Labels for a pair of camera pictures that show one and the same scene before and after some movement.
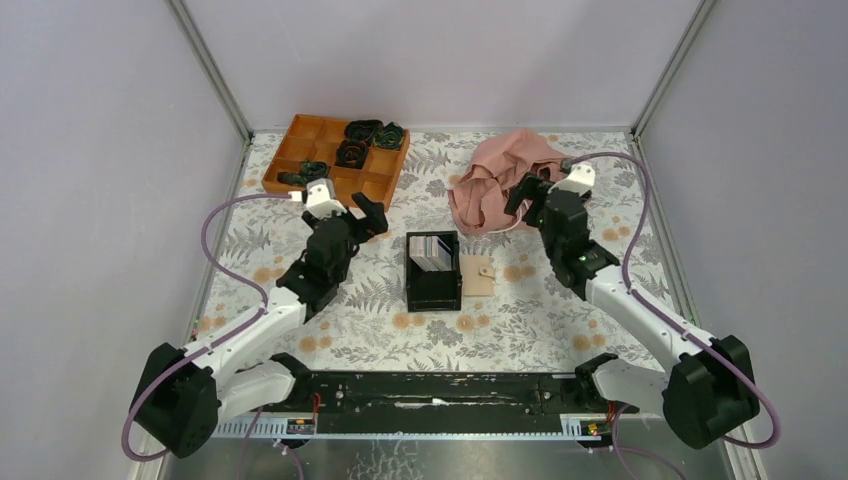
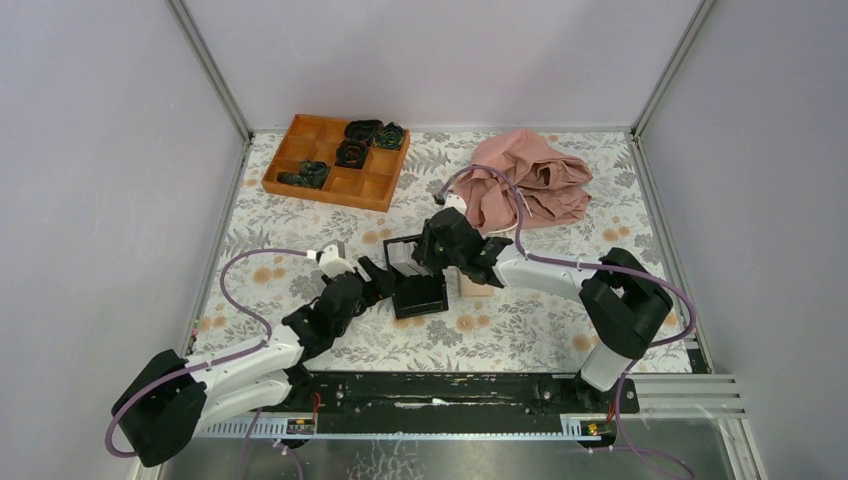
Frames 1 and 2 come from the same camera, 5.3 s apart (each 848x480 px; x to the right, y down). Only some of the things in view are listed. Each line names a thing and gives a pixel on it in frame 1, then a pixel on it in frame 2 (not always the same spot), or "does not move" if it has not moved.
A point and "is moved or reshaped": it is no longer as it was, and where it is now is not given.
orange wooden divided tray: x=315 y=138 does not move
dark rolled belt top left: x=366 y=130 does not move
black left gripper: x=375 y=220 → x=381 y=285
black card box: x=433 y=271 is moved or reshaped
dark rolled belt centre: x=351 y=154 does not move
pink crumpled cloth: x=478 y=199 does not move
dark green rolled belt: x=391 y=137 does not move
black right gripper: x=527 y=189 → x=433 y=263
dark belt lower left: x=309 y=170 does not move
